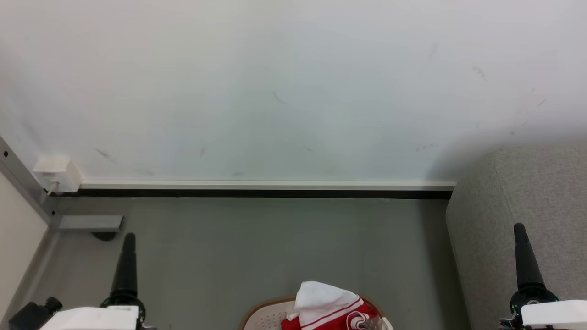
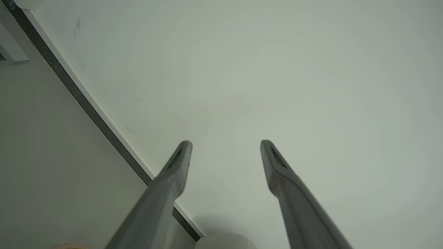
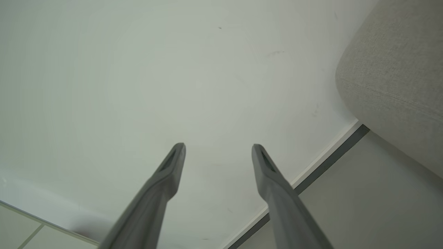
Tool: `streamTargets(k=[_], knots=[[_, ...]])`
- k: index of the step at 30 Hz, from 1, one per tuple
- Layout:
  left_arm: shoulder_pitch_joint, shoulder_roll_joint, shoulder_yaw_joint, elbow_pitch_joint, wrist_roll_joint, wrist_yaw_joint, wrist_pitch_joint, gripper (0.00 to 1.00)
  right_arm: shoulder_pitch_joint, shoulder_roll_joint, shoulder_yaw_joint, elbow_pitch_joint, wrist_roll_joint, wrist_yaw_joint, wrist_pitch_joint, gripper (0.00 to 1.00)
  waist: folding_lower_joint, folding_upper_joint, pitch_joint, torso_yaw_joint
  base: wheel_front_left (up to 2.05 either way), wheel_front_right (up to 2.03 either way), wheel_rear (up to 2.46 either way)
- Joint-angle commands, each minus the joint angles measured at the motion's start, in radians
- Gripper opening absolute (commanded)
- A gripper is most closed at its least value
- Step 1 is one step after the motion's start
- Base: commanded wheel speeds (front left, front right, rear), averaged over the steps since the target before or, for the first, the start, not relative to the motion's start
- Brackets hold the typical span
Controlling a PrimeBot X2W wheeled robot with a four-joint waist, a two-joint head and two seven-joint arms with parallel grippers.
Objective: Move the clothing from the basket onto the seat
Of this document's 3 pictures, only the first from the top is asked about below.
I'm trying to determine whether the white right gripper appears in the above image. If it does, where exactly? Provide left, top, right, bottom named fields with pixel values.
left=499, top=223, right=587, bottom=330

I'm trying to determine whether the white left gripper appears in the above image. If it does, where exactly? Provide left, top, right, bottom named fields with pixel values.
left=40, top=233, right=156, bottom=330

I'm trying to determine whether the red white sports clothing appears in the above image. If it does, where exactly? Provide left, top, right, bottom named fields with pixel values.
left=281, top=281, right=383, bottom=330

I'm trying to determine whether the grey fabric sofa seat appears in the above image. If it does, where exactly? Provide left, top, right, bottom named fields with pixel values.
left=446, top=146, right=587, bottom=330

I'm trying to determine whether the off-white partition panel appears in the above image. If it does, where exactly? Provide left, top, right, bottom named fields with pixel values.
left=0, top=173, right=50, bottom=313

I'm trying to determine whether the white and black skirting board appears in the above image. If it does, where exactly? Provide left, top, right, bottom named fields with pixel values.
left=79, top=179, right=457, bottom=200

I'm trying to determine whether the grey metal frame leg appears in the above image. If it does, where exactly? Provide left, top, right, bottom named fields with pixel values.
left=0, top=137, right=123, bottom=232

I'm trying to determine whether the white wall socket box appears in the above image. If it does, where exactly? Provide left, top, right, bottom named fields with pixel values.
left=33, top=157, right=83, bottom=193

